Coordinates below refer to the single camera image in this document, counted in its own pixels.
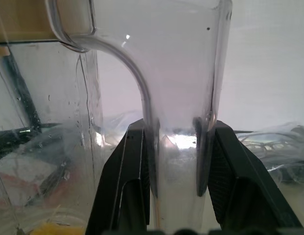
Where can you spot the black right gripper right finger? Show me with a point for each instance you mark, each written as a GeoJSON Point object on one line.
{"type": "Point", "coordinates": [240, 191]}

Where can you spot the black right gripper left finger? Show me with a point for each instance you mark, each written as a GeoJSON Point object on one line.
{"type": "Point", "coordinates": [122, 183]}

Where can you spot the clear bag with dark contents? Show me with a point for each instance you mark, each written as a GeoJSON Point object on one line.
{"type": "Point", "coordinates": [272, 151]}

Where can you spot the red striped zip bag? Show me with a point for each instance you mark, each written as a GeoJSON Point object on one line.
{"type": "Point", "coordinates": [17, 178]}

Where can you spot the dark window frame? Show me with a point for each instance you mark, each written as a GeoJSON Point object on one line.
{"type": "Point", "coordinates": [22, 90]}

